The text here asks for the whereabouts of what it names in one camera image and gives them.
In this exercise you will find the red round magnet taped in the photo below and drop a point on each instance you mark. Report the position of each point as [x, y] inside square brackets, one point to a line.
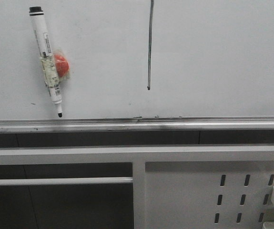
[62, 65]

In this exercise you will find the white whiteboard marker black cap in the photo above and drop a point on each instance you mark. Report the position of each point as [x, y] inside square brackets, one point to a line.
[51, 78]

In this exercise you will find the white metal pegboard rack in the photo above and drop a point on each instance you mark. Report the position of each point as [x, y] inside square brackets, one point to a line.
[165, 187]

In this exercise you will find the white whiteboard with aluminium frame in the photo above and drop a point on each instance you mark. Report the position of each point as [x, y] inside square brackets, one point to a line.
[141, 65]

